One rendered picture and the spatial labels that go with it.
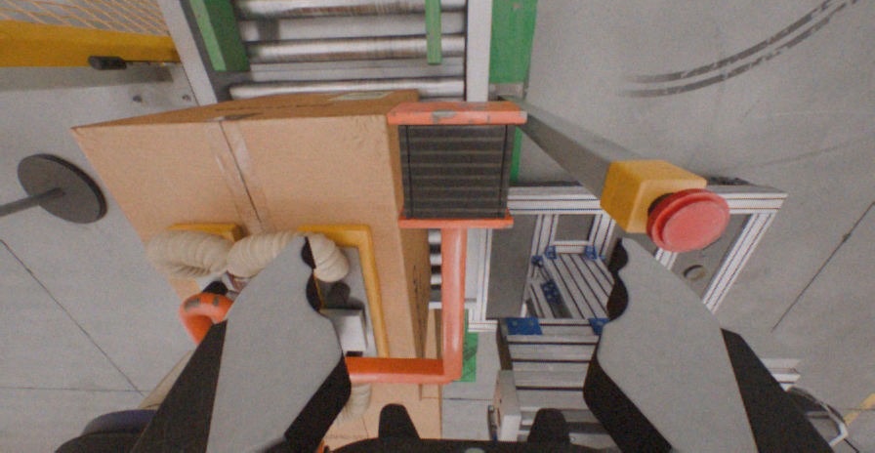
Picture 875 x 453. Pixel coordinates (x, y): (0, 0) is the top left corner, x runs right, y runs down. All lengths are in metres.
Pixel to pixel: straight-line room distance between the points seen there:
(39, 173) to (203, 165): 2.03
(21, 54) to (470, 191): 0.75
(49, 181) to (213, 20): 1.80
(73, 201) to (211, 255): 2.07
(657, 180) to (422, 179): 0.27
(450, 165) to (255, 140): 0.29
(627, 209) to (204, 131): 0.52
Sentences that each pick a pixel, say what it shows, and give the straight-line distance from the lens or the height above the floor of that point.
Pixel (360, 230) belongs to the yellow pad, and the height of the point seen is 0.97.
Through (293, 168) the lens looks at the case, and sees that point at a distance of 0.40.
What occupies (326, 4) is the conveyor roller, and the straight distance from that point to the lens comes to 0.79.
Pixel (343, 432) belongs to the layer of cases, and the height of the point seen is 0.54.
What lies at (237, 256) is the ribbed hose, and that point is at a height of 1.04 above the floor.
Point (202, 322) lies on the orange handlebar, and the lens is 0.41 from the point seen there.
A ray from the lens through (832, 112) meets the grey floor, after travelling 2.09.
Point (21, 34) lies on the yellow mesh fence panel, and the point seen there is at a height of 0.80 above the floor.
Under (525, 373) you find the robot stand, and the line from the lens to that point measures 0.72.
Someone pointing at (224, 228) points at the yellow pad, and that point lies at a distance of 0.48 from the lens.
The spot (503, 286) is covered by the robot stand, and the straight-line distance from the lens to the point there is 1.50.
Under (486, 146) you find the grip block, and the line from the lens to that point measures 0.18.
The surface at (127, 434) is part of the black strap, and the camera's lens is 0.37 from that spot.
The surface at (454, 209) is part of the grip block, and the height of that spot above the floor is 1.10.
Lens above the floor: 1.28
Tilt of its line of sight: 63 degrees down
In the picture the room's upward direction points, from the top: 176 degrees counter-clockwise
